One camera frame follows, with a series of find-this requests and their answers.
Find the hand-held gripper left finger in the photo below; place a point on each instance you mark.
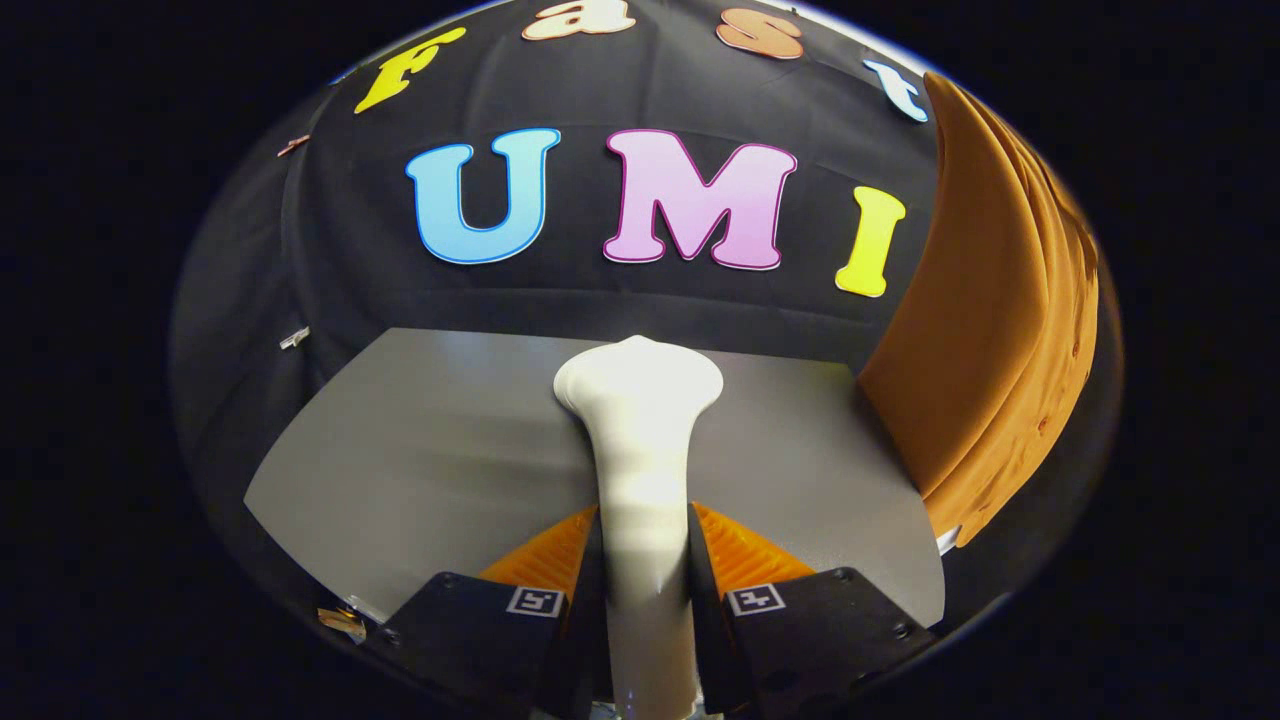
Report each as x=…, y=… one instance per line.
x=480, y=640

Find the grey cabinet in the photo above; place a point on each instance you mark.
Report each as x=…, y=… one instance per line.
x=420, y=450

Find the black backdrop cloth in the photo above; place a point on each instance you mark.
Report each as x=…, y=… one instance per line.
x=600, y=90

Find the white clip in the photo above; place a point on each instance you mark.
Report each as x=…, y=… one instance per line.
x=294, y=338

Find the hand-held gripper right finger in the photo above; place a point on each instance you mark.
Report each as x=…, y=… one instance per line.
x=820, y=630

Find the orange button shirt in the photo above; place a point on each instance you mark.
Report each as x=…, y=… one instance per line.
x=990, y=330

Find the white flat object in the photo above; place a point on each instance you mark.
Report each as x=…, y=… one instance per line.
x=948, y=539

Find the white garment steamer head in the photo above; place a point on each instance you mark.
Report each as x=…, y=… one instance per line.
x=640, y=450

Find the red clip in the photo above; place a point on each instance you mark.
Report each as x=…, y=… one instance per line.
x=293, y=145

